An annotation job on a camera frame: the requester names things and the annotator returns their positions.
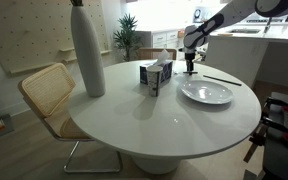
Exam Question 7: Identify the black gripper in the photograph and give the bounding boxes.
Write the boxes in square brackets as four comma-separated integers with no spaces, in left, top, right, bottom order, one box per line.
[183,48,197,73]

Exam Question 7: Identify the white patterned paper cup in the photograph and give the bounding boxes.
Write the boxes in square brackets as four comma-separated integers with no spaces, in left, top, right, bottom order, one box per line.
[146,65,164,98]

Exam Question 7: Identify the white round plate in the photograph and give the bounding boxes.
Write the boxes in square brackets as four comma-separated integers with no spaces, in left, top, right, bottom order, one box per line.
[179,79,235,105]

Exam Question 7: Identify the purple patterned tissue box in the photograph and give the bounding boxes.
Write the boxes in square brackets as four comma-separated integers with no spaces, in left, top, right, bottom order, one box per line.
[139,59,174,85]

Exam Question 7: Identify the white tissue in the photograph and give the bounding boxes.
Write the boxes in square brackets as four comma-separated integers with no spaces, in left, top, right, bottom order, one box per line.
[155,49,171,67]

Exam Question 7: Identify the black chopsticks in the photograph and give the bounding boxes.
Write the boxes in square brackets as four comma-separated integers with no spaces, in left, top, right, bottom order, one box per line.
[202,74,243,87]

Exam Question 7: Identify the wooden cane back chair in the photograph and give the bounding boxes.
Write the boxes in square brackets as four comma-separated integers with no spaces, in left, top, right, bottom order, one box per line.
[136,47,178,62]

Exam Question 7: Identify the white kitchen cabinets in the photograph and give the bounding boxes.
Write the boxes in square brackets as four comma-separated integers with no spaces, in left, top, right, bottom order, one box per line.
[135,23,207,61]

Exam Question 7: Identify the white kitchen island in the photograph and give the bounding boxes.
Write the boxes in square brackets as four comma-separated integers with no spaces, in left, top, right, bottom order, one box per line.
[205,24,288,89]

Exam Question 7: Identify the countertop kettle appliance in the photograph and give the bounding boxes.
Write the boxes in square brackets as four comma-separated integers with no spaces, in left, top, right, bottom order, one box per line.
[193,8,206,24]

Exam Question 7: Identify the green potted plant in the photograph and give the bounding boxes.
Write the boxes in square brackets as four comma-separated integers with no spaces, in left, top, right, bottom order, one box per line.
[113,13,144,63]

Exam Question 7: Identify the chrome kitchen faucet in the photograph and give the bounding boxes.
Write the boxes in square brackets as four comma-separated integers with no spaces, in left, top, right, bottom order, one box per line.
[263,16,274,34]

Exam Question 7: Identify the black orange clamp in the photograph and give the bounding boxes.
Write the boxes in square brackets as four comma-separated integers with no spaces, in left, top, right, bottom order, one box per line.
[261,116,288,143]
[266,96,288,113]

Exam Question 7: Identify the tall white vase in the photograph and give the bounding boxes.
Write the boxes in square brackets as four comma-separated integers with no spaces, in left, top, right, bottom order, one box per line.
[70,4,107,98]

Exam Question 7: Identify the black robot cart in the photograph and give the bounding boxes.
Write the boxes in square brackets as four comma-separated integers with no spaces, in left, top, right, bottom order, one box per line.
[243,91,288,180]

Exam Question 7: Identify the wooden pegboard with shelves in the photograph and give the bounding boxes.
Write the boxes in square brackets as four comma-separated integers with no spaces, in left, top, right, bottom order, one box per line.
[0,0,113,76]

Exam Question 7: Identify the white table pedestal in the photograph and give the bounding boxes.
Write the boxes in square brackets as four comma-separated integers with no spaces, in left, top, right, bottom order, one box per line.
[130,154,182,175]

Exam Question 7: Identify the wicker chair with chrome frame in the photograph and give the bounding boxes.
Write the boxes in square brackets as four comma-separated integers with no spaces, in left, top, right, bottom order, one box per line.
[17,62,123,174]

